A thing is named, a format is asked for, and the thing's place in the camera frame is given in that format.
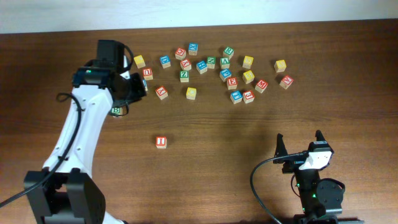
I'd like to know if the red I block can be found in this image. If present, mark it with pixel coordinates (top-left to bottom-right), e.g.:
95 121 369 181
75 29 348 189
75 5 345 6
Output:
155 136 167 149

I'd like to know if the yellow C block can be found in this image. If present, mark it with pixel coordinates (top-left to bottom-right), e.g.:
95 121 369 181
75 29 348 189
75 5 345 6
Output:
186 87 197 100

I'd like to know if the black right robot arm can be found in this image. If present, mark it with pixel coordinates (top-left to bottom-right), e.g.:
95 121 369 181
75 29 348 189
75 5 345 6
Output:
274 130 364 224

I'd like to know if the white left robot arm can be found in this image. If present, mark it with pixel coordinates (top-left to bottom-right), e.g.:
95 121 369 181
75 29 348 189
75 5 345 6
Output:
24 40 146 223

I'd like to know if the green B block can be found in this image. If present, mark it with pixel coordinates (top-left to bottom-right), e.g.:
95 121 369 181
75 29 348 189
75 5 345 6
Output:
110 107 123 117

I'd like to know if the blue 5 block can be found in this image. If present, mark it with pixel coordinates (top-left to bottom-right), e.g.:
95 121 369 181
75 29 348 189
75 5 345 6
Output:
142 80 148 91

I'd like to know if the red U block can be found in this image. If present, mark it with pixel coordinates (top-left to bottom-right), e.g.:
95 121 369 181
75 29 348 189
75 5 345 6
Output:
142 68 154 80

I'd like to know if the yellow block upper left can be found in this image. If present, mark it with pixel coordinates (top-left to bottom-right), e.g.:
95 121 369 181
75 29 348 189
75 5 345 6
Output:
134 55 146 68

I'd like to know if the red K block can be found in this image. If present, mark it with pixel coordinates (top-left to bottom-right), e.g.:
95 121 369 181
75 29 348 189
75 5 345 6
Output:
155 86 169 100

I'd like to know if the blue D block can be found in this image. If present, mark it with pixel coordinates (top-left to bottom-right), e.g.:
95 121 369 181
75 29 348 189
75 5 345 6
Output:
160 55 171 68

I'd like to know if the green Z block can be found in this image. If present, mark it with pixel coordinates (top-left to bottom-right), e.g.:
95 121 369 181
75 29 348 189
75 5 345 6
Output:
179 70 189 83

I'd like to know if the red 3 block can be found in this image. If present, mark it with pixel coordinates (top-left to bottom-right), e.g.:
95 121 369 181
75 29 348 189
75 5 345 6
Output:
243 90 255 103

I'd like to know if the red A block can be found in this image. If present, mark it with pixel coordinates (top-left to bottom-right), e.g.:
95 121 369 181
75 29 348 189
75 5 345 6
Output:
279 75 294 90

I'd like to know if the red O block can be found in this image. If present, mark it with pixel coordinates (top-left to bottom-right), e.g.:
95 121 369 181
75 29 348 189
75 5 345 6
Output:
175 48 187 60

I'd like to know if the red Y block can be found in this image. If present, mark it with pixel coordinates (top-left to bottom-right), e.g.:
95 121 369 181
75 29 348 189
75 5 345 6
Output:
180 58 192 71

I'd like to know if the red M block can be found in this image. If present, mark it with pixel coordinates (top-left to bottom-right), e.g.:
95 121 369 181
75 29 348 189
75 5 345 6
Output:
255 80 268 93

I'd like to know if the blue T block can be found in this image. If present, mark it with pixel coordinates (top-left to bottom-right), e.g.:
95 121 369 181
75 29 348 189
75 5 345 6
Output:
230 90 243 104

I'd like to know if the yellow block far right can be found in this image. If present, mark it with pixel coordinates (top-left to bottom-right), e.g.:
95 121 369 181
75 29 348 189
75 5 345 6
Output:
274 60 287 73

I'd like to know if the blue H block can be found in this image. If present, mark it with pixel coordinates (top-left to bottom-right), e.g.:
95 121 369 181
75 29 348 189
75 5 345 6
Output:
197 60 208 74

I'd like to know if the yellow block middle right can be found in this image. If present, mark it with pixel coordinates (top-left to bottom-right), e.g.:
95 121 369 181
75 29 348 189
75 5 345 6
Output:
243 70 255 84

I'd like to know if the blue X block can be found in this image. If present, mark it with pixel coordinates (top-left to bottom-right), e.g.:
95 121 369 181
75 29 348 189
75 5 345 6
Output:
188 43 198 55

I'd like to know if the red E block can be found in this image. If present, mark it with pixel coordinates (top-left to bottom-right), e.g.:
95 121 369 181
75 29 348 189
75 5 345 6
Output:
226 77 238 90

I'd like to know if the green N block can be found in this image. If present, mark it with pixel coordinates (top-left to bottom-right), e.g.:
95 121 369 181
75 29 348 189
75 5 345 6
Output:
206 57 216 69

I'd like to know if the yellow block upper right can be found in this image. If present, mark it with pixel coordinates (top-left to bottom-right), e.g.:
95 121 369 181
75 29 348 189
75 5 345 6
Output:
243 55 254 69

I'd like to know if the blue P block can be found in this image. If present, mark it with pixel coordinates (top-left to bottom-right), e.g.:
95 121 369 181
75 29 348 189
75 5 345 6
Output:
220 68 232 82

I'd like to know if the green V block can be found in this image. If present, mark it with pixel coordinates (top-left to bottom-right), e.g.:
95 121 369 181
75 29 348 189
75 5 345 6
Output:
220 57 230 70

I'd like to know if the green R block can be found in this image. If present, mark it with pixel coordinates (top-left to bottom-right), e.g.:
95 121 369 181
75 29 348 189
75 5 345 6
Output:
223 47 234 59

